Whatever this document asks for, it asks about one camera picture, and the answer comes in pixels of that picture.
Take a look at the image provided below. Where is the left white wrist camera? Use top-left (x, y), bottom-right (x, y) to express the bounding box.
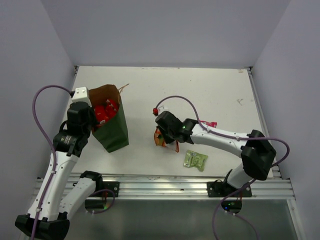
top-left (71, 86), bottom-right (92, 107)

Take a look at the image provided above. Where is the large red candy bag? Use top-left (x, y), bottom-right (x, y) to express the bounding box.
top-left (93, 99), bottom-right (120, 127)

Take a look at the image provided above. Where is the orange snack packet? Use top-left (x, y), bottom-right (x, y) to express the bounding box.
top-left (153, 128), bottom-right (180, 153)

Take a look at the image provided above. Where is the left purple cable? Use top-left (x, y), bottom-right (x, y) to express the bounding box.
top-left (29, 85), bottom-right (116, 240)

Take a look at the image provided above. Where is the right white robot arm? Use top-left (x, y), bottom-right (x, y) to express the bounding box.
top-left (155, 111), bottom-right (276, 197)

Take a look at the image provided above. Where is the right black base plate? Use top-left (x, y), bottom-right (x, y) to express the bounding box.
top-left (206, 179), bottom-right (253, 198)

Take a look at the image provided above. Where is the green paper bag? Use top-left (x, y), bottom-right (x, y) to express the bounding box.
top-left (89, 84), bottom-right (129, 153)

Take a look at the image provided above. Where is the pink candy packet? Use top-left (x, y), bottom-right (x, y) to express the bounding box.
top-left (200, 120), bottom-right (217, 128)

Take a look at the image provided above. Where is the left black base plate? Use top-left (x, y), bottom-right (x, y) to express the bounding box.
top-left (90, 181), bottom-right (120, 198)

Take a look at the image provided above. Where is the green candy packet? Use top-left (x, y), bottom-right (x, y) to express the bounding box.
top-left (183, 150), bottom-right (208, 172)

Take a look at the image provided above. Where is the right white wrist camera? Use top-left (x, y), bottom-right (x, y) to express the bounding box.
top-left (152, 105), bottom-right (170, 117)

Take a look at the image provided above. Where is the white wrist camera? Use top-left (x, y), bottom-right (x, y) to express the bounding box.
top-left (152, 105), bottom-right (170, 117)
top-left (71, 86), bottom-right (92, 107)

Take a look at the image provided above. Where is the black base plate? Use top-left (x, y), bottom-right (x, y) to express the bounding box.
top-left (206, 179), bottom-right (253, 198)
top-left (90, 181), bottom-right (120, 198)

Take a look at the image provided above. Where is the aluminium front rail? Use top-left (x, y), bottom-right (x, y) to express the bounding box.
top-left (102, 174), bottom-right (295, 200)

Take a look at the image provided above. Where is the purple cable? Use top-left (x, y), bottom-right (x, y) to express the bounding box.
top-left (29, 85), bottom-right (116, 240)
top-left (156, 95), bottom-right (291, 240)

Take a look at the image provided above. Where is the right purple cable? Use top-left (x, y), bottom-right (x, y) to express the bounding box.
top-left (156, 95), bottom-right (291, 240)

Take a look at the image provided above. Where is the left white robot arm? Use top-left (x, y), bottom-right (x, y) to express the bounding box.
top-left (15, 101), bottom-right (104, 240)

